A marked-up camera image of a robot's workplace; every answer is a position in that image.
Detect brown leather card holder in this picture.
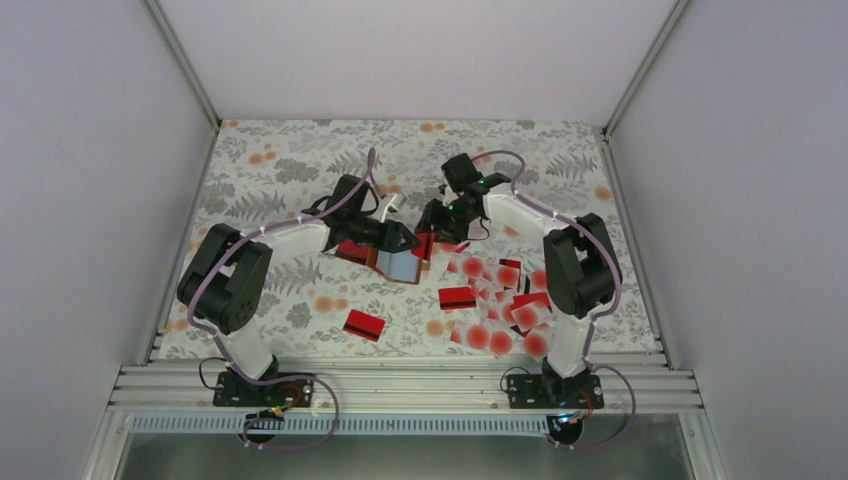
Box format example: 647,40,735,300
366,249,427,285

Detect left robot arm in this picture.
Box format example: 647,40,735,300
177,175,421,405

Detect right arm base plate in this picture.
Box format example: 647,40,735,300
505,374,605,410

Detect white card red circle right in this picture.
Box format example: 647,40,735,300
510,292,553,332

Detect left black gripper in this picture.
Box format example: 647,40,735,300
347,213,420,254

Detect white card red circle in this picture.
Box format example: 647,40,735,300
510,292,553,332
487,330,516,357

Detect aluminium rail frame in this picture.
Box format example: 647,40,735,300
108,363,704,414

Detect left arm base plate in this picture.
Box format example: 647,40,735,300
212,372,314,409

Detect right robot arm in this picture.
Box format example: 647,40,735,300
416,154,622,407

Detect white card red circle bottom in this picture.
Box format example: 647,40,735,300
487,330,516,357

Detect red card centre pile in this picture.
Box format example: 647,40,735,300
438,286,476,311

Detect floral patterned table mat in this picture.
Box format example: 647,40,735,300
188,120,655,357

